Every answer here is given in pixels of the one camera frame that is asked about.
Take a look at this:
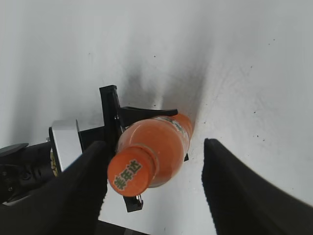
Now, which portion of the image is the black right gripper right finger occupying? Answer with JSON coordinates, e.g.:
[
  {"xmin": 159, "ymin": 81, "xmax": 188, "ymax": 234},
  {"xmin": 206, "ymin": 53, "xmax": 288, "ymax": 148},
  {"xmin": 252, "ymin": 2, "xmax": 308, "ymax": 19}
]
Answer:
[{"xmin": 201, "ymin": 139, "xmax": 313, "ymax": 235}]

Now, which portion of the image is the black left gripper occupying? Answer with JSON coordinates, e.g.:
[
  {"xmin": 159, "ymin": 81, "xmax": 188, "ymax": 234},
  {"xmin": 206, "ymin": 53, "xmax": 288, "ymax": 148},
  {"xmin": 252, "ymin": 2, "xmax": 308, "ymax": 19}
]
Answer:
[{"xmin": 79, "ymin": 85, "xmax": 178, "ymax": 161}]

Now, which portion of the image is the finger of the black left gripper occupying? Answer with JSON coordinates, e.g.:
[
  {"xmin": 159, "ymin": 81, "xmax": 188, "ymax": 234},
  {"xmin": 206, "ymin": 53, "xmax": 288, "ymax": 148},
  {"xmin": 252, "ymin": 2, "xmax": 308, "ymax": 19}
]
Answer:
[{"xmin": 121, "ymin": 153, "xmax": 190, "ymax": 213}]

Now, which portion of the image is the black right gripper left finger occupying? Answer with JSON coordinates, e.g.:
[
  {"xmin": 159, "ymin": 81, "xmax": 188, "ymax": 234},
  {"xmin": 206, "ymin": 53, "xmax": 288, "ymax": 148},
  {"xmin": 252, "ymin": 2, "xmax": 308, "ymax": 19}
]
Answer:
[{"xmin": 0, "ymin": 141, "xmax": 108, "ymax": 235}]

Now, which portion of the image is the orange bottle cap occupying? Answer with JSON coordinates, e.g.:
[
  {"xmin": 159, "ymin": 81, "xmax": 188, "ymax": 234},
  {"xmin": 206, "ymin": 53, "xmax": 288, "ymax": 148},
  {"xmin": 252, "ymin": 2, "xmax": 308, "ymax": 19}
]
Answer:
[{"xmin": 108, "ymin": 146, "xmax": 156, "ymax": 197}]

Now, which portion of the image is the orange soda plastic bottle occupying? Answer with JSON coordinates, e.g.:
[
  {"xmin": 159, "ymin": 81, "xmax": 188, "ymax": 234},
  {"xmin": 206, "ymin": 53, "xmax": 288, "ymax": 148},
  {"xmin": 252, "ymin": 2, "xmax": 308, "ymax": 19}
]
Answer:
[{"xmin": 115, "ymin": 112, "xmax": 194, "ymax": 188}]

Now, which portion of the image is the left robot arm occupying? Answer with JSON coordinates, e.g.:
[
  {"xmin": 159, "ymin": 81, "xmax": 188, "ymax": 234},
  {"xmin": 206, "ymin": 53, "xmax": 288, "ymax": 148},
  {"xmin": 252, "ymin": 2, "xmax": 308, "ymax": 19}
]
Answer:
[{"xmin": 0, "ymin": 85, "xmax": 193, "ymax": 212}]

